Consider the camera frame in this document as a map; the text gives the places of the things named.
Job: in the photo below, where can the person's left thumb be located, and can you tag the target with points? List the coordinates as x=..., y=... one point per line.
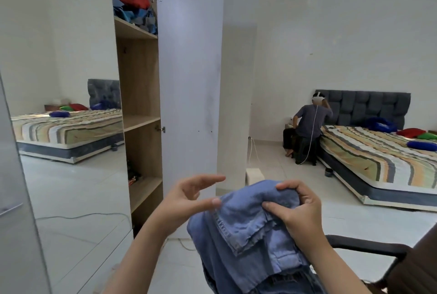
x=205, y=204

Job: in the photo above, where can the black chair armrest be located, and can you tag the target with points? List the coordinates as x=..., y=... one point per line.
x=362, y=244

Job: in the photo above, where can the pile of blue clothes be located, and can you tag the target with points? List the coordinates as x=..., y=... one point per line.
x=140, y=16

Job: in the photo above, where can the red pillow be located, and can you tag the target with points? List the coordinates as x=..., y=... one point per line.
x=409, y=132

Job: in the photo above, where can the bed with striped sheet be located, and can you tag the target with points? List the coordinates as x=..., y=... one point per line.
x=382, y=164

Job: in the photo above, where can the mirror wardrobe door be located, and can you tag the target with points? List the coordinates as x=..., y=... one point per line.
x=68, y=133

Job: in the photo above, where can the person's right forearm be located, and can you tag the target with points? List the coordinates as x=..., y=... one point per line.
x=334, y=270

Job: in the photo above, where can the white wardrobe door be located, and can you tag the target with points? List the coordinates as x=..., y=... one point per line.
x=189, y=92

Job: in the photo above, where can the person's left hand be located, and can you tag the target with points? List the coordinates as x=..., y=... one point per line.
x=177, y=206

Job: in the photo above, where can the grey tufted headboard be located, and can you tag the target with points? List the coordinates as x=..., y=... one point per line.
x=362, y=106

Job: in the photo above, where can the brown chair backrest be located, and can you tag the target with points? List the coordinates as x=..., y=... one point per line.
x=416, y=263

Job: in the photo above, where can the blue oblong pillow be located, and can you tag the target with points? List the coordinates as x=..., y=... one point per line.
x=423, y=145

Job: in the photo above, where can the person's right thumb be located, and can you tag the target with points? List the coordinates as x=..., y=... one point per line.
x=275, y=210

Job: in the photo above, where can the white box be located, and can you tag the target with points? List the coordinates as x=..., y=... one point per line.
x=255, y=176

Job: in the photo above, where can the blue denim jeans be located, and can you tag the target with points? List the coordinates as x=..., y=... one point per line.
x=245, y=242

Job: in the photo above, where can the green pillow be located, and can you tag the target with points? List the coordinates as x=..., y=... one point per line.
x=428, y=136

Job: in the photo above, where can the white headset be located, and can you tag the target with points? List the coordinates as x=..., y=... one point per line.
x=318, y=98

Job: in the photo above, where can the wooden wardrobe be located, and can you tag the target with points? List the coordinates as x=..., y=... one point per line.
x=140, y=82

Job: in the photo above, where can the person's right hand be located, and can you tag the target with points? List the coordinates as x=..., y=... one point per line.
x=304, y=217

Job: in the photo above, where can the dark items on shelf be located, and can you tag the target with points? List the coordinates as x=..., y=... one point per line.
x=133, y=176

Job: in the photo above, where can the person's left forearm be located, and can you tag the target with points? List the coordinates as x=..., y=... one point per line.
x=136, y=263

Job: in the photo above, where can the dark blue neck pillow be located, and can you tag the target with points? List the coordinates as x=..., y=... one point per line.
x=379, y=124

